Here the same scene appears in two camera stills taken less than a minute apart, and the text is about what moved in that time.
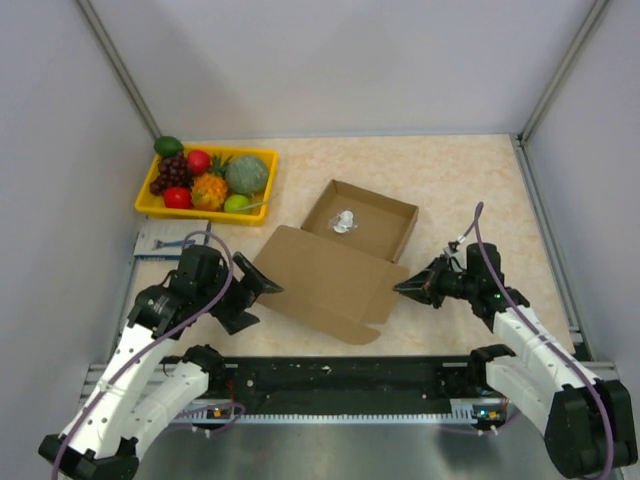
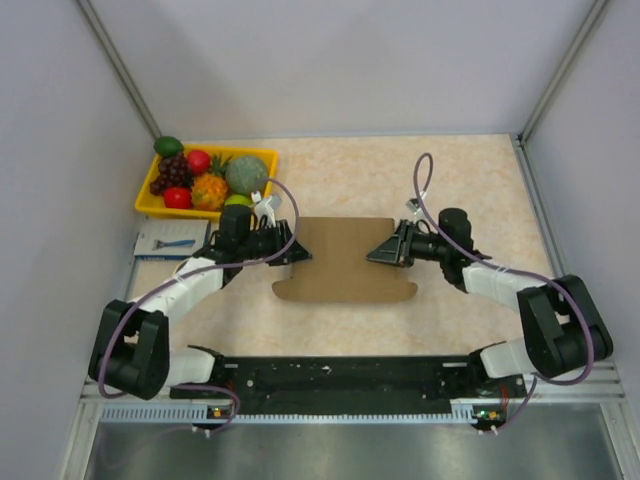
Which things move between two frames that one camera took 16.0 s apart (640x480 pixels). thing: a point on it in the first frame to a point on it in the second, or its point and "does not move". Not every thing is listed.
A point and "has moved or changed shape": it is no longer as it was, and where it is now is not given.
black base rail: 347,380 does not move
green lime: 236,201 does not move
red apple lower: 177,198 does not move
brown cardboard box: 341,271 has moved or changed shape
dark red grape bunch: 173,171 does not move
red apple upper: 198,161 does not move
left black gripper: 252,284 to 280,236
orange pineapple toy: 210,190 does not move
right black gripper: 425,286 to 397,249
